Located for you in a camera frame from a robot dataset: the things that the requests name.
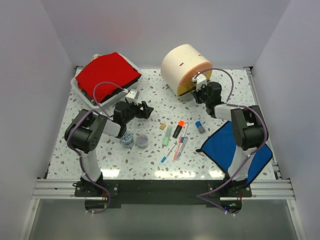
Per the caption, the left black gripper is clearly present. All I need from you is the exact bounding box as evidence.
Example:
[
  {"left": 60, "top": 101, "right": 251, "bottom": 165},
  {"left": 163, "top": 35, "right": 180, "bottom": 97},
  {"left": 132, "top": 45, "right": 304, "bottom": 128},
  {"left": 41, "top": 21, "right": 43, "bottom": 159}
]
[{"left": 123, "top": 100, "right": 153, "bottom": 125}]

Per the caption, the white pen red tip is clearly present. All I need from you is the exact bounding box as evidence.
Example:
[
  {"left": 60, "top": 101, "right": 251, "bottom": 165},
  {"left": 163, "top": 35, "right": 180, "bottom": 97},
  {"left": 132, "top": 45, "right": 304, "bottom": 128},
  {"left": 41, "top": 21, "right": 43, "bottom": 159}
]
[{"left": 181, "top": 122, "right": 189, "bottom": 142}]

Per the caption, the black orange highlighter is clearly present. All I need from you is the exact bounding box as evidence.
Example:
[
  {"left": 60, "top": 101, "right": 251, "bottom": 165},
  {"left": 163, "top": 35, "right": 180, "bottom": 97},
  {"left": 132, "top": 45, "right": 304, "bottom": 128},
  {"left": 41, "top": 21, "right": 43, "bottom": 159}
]
[{"left": 172, "top": 120, "right": 185, "bottom": 139}]

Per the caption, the green highlighter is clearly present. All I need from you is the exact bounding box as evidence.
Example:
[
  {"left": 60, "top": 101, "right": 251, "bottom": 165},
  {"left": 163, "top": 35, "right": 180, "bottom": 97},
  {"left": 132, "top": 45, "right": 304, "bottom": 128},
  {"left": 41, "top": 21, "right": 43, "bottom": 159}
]
[{"left": 162, "top": 125, "right": 173, "bottom": 146}]

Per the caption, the round beige drawer organizer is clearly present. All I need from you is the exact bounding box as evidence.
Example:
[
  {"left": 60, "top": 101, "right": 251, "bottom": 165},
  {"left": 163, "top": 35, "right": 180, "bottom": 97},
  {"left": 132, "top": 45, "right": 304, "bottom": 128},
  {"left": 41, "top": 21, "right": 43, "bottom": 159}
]
[{"left": 160, "top": 44, "right": 213, "bottom": 101}]

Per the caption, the white pen blue clip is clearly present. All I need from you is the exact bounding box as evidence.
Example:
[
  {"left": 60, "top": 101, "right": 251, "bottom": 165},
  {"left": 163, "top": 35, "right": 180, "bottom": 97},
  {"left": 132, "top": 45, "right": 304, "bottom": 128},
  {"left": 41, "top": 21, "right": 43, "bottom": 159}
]
[{"left": 177, "top": 137, "right": 188, "bottom": 158}]

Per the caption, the orange pen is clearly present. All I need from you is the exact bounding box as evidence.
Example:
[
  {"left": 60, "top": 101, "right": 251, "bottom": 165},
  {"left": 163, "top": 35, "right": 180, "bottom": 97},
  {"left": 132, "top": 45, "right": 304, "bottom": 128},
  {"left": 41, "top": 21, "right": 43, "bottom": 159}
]
[{"left": 173, "top": 135, "right": 184, "bottom": 161}]

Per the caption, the white blue cap pen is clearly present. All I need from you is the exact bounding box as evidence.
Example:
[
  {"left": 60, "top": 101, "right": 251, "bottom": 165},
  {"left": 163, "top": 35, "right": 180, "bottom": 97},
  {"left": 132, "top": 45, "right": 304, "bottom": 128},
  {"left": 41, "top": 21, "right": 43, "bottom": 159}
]
[{"left": 160, "top": 142, "right": 177, "bottom": 163}]

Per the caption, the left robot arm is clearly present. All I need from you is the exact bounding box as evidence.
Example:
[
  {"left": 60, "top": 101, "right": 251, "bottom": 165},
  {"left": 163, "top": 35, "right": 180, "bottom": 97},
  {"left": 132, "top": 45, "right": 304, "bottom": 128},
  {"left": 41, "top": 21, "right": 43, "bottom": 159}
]
[{"left": 64, "top": 101, "right": 154, "bottom": 196}]

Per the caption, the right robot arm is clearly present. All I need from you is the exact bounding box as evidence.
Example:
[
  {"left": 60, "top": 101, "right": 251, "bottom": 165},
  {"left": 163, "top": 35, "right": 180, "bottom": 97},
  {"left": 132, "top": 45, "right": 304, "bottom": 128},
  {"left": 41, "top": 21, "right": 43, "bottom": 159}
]
[{"left": 192, "top": 82, "right": 273, "bottom": 197}]

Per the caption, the small tan eraser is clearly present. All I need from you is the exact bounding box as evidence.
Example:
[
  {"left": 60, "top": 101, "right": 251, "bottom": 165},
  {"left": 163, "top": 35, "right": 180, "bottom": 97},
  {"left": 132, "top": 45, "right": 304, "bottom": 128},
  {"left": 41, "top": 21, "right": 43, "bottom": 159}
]
[{"left": 160, "top": 123, "right": 166, "bottom": 130}]

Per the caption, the blue grey glue stick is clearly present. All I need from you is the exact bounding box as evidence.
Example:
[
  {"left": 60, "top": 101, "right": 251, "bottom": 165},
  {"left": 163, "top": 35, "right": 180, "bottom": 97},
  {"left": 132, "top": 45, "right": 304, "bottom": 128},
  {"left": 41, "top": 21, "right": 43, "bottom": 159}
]
[{"left": 195, "top": 121, "right": 206, "bottom": 134}]

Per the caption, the purple glitter tape roll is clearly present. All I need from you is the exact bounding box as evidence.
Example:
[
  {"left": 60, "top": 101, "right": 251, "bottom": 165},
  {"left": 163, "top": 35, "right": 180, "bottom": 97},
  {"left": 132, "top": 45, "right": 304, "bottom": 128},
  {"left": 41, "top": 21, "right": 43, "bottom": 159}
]
[{"left": 136, "top": 134, "right": 149, "bottom": 149}]

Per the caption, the blue patterned tape roll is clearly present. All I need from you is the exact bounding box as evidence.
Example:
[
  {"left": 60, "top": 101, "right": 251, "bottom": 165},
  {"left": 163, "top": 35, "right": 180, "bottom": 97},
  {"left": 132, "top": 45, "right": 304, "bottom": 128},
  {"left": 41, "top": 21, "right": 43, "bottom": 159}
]
[{"left": 120, "top": 131, "right": 134, "bottom": 149}]

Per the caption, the black cloth under red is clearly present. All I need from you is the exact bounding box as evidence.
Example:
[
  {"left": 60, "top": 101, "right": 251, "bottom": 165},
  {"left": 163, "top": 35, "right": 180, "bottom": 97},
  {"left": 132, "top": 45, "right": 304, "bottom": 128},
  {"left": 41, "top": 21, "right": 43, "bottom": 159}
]
[{"left": 100, "top": 64, "right": 142, "bottom": 106}]

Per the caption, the blue microfiber cloth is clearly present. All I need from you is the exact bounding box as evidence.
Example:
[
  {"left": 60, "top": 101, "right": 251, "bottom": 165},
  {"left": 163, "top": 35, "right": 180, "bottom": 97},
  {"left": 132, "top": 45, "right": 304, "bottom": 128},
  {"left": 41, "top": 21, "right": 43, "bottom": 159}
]
[{"left": 197, "top": 121, "right": 273, "bottom": 185}]

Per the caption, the white plastic basket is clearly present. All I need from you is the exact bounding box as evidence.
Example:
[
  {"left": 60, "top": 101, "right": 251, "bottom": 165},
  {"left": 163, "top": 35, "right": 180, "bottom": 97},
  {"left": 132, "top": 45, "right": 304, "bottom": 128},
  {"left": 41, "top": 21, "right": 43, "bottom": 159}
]
[{"left": 70, "top": 52, "right": 142, "bottom": 109}]

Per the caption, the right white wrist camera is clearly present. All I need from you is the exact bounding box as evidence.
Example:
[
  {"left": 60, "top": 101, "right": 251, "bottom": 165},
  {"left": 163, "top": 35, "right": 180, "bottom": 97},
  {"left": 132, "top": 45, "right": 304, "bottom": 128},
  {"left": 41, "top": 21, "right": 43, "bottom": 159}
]
[{"left": 192, "top": 74, "right": 208, "bottom": 91}]

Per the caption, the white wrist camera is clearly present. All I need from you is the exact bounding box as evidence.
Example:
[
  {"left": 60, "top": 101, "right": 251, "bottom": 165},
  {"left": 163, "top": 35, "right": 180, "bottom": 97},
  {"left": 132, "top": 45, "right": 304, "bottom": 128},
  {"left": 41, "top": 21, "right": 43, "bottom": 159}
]
[
  {"left": 125, "top": 89, "right": 139, "bottom": 101},
  {"left": 192, "top": 74, "right": 208, "bottom": 91}
]

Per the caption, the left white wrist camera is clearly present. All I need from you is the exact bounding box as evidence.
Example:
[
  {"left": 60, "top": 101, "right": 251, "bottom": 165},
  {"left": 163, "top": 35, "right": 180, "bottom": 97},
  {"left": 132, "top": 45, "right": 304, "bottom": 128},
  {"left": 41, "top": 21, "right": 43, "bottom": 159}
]
[{"left": 125, "top": 89, "right": 139, "bottom": 101}]

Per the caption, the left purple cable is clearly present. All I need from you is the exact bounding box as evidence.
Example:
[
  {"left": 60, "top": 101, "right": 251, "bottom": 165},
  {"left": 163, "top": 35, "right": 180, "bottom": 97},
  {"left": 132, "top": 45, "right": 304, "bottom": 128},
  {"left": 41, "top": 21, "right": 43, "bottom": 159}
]
[{"left": 66, "top": 82, "right": 128, "bottom": 215}]

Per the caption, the purple cable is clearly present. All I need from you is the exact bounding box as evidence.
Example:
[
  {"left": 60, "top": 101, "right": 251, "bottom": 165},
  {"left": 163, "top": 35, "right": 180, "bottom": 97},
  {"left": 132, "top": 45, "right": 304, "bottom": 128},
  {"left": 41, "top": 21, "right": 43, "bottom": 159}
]
[
  {"left": 66, "top": 82, "right": 128, "bottom": 215},
  {"left": 195, "top": 67, "right": 270, "bottom": 213}
]

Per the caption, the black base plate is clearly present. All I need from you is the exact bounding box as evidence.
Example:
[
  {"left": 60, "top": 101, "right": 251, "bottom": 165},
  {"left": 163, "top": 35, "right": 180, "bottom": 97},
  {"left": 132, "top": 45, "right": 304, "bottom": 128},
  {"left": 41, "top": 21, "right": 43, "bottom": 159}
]
[{"left": 74, "top": 178, "right": 253, "bottom": 210}]

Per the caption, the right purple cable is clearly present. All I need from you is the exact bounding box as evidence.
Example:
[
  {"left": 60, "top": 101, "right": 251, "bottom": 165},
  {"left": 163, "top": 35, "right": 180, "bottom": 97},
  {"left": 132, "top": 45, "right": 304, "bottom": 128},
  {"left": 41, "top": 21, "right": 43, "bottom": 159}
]
[{"left": 195, "top": 67, "right": 270, "bottom": 213}]

